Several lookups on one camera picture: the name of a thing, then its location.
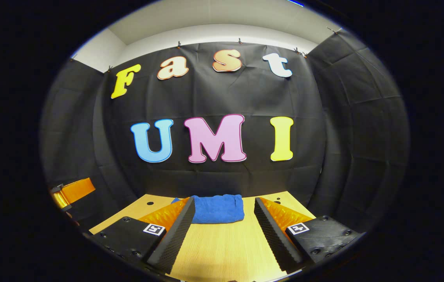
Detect blue button shirt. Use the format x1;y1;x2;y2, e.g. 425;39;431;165
171;194;245;224

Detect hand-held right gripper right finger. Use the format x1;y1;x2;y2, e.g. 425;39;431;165
253;197;361;273

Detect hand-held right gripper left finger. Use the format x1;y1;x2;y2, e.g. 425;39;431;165
89;196;196;275

